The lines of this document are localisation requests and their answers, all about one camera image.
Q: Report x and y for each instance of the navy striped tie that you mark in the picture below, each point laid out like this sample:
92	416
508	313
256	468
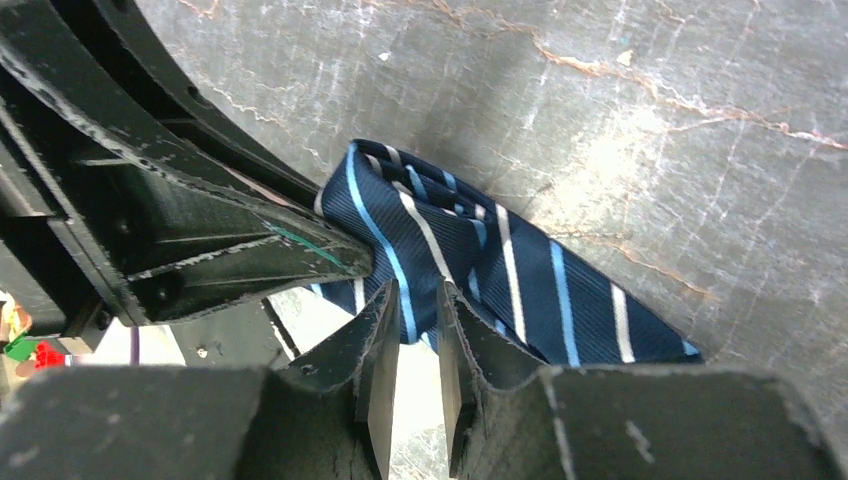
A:
426	227

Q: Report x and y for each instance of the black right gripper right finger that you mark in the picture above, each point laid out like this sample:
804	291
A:
498	421

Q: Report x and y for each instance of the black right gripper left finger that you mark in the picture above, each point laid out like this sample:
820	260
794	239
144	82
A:
339	398

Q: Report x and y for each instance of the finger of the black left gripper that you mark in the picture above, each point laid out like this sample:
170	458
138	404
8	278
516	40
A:
118	36
202	237

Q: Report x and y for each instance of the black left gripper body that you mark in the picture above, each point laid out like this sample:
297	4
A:
59	216

